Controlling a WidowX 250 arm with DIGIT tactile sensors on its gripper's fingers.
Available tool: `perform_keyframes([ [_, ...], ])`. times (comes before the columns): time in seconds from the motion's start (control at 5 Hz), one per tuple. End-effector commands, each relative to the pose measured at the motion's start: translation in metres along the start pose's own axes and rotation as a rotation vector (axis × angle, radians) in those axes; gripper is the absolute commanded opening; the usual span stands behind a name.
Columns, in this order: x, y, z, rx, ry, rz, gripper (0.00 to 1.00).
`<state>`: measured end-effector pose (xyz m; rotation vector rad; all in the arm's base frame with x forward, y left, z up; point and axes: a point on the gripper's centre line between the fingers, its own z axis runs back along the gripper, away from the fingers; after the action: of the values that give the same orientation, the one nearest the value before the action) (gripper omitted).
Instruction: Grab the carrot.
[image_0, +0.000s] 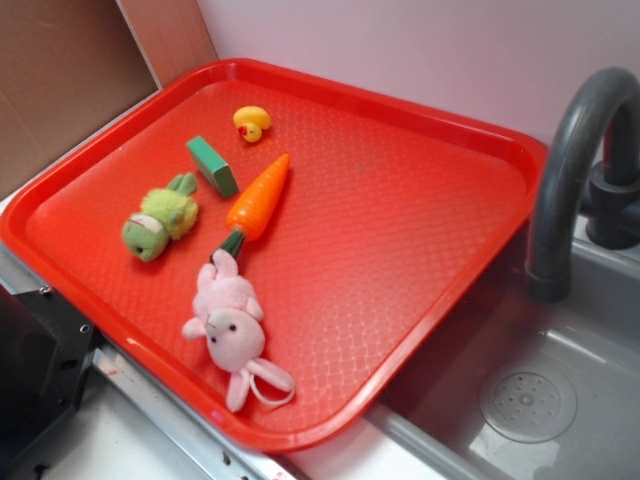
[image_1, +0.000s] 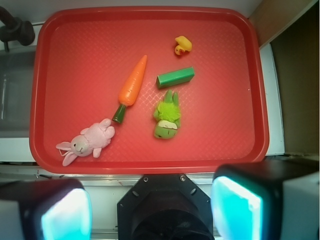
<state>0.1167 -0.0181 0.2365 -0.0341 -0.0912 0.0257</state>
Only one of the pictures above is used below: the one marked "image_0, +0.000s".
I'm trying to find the green rectangular block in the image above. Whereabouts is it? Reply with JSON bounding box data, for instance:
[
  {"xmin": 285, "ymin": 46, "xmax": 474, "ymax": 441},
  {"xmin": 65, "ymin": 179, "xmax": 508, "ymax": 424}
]
[{"xmin": 186, "ymin": 136, "xmax": 239, "ymax": 198}]

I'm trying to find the red plastic tray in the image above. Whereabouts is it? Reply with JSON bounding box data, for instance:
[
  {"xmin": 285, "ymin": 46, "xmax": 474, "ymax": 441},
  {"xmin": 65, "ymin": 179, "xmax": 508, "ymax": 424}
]
[{"xmin": 1, "ymin": 59, "xmax": 546, "ymax": 452}]

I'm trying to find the brown cardboard panel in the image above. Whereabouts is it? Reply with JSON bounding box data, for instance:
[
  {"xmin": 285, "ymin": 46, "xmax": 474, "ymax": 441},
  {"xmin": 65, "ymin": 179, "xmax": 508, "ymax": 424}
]
[{"xmin": 1, "ymin": 1, "xmax": 217, "ymax": 198}]

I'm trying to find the pink plush bunny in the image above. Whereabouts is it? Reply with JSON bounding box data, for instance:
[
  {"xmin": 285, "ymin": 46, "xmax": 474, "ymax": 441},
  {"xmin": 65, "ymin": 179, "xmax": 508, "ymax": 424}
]
[{"xmin": 182, "ymin": 249, "xmax": 296, "ymax": 412}]

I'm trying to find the grey plastic sink basin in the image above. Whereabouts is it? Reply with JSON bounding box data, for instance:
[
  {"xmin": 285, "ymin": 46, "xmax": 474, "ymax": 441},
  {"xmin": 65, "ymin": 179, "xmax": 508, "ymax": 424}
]
[{"xmin": 368, "ymin": 233, "xmax": 639, "ymax": 479}]

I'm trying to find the metal rail strip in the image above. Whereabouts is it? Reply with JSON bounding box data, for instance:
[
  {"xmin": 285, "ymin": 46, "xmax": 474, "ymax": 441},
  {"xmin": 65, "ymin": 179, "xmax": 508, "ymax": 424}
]
[{"xmin": 0, "ymin": 249, "xmax": 311, "ymax": 480}]

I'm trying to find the round sink drain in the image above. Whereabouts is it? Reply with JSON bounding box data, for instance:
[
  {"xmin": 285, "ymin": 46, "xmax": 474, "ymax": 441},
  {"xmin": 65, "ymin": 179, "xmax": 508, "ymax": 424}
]
[{"xmin": 478, "ymin": 362, "xmax": 578, "ymax": 444}]

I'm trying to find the green plush toy animal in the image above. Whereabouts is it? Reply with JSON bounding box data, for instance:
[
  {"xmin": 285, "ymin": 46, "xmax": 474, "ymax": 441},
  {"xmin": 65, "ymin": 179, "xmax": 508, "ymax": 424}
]
[{"xmin": 121, "ymin": 172, "xmax": 199, "ymax": 262}]

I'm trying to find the yellow rubber duck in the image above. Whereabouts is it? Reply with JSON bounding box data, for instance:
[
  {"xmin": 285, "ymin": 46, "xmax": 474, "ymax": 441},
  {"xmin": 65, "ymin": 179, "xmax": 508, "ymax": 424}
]
[{"xmin": 233, "ymin": 106, "xmax": 272, "ymax": 143}]

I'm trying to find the grey curved faucet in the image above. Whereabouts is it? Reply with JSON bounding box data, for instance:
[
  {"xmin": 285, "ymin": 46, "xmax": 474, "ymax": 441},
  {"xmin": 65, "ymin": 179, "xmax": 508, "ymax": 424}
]
[{"xmin": 525, "ymin": 67, "xmax": 639, "ymax": 303}]

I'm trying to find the orange plastic toy carrot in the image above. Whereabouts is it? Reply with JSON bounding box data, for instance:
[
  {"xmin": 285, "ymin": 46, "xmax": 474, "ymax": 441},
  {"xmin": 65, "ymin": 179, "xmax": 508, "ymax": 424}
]
[{"xmin": 209, "ymin": 153, "xmax": 291, "ymax": 263}]

